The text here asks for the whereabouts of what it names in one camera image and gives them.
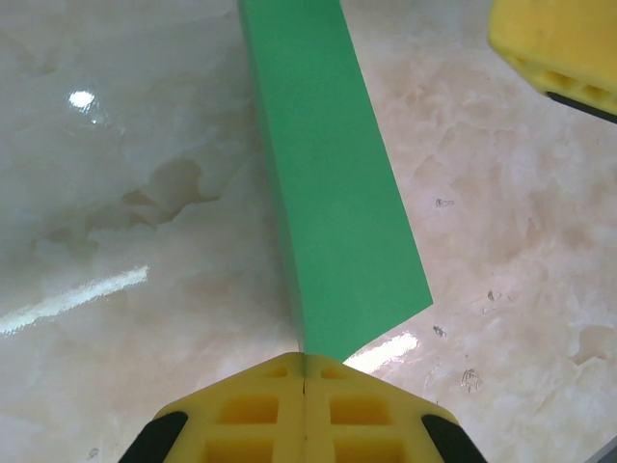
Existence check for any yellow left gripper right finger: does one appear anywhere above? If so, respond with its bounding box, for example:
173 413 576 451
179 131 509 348
304 353 483 463

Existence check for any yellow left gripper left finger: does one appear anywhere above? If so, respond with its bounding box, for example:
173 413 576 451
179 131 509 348
118 352 307 463

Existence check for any green paper sheet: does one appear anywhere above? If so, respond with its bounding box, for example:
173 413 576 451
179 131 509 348
236 0 435 364

